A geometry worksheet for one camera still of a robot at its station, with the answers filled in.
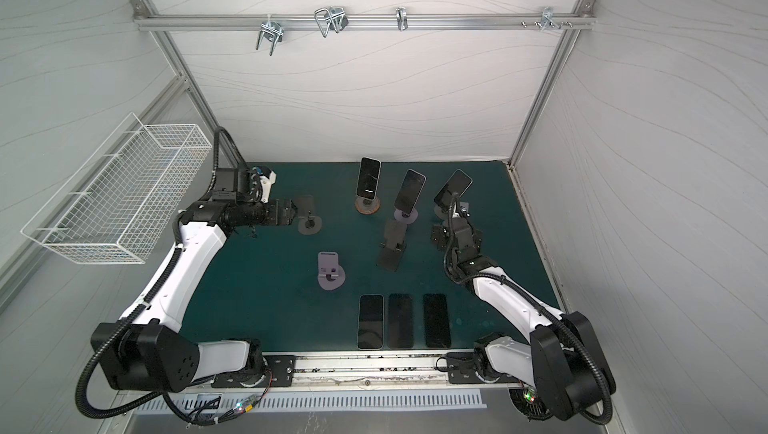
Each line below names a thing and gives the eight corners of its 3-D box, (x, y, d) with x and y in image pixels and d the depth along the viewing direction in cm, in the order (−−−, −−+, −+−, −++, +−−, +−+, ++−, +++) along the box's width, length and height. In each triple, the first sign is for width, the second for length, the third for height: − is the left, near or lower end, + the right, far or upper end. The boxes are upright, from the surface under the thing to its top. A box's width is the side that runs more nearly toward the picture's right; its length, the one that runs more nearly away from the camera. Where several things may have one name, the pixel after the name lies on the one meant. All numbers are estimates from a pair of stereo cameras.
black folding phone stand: (376, 267, 95) (375, 249, 86) (387, 236, 102) (387, 217, 93) (397, 273, 93) (398, 256, 84) (406, 241, 101) (408, 222, 92)
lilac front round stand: (321, 290, 89) (313, 275, 81) (324, 267, 94) (318, 251, 85) (344, 290, 89) (339, 275, 81) (346, 267, 94) (342, 251, 85)
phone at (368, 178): (359, 206, 109) (355, 175, 96) (365, 188, 115) (362, 156, 101) (376, 209, 108) (375, 178, 95) (382, 191, 114) (381, 159, 101)
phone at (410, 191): (395, 216, 106) (396, 188, 94) (406, 197, 112) (409, 167, 100) (412, 223, 105) (415, 195, 92) (423, 203, 110) (427, 174, 98)
